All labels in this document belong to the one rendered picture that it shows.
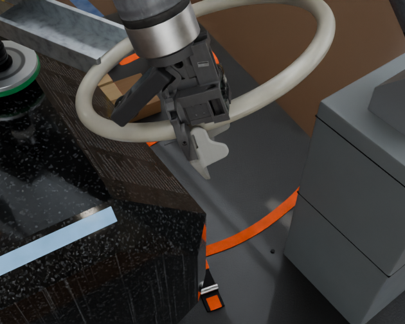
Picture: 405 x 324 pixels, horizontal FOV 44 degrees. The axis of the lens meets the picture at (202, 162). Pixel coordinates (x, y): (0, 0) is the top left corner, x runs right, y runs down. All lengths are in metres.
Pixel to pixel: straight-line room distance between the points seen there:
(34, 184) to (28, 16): 0.40
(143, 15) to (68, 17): 0.62
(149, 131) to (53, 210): 0.49
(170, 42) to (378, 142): 0.85
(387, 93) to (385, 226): 0.38
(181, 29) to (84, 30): 0.60
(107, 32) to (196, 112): 0.50
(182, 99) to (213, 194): 1.57
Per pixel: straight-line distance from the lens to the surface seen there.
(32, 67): 1.46
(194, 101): 0.68
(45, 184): 1.24
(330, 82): 2.85
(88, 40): 1.18
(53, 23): 1.26
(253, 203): 2.21
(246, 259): 2.06
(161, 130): 0.74
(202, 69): 0.67
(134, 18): 0.63
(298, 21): 3.27
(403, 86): 1.34
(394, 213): 1.46
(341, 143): 1.46
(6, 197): 1.24
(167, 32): 0.63
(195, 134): 0.71
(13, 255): 1.17
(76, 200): 1.19
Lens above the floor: 1.80
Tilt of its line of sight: 50 degrees down
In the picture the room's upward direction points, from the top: straight up
